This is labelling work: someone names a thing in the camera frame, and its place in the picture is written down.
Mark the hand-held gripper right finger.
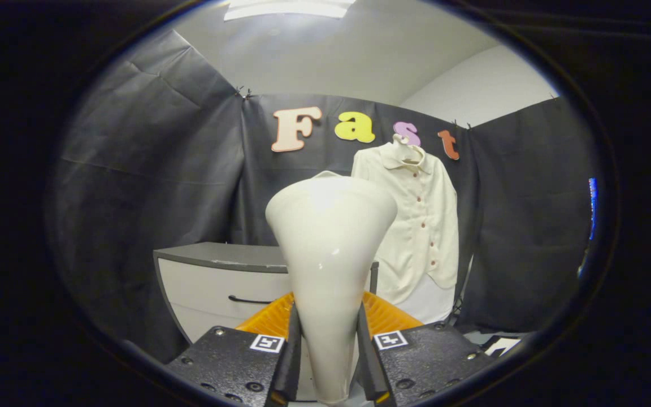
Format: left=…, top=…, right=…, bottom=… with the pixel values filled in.
left=355, top=291, right=496, bottom=407

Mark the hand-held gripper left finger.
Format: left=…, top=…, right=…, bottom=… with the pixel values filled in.
left=166, top=291, right=302, bottom=407

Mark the white garment steamer head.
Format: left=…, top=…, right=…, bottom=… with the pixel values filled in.
left=265, top=171, right=398, bottom=405

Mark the cream button shirt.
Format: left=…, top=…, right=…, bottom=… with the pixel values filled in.
left=351, top=141, right=460, bottom=306

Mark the white clothes hanger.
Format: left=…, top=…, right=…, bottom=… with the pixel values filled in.
left=392, top=134, right=425, bottom=162

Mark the white hanging board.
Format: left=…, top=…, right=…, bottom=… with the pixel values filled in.
left=407, top=273, right=457, bottom=324

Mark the grey cabinet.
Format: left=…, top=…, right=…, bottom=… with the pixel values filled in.
left=153, top=242, right=380, bottom=402

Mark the white paper sheet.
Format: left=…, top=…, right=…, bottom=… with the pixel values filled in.
left=483, top=336, right=523, bottom=358

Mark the lit monitor screen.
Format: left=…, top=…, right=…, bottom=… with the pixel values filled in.
left=587, top=177, right=598, bottom=242

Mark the ceiling light panel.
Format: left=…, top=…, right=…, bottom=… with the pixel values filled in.
left=224, top=0, right=355, bottom=21

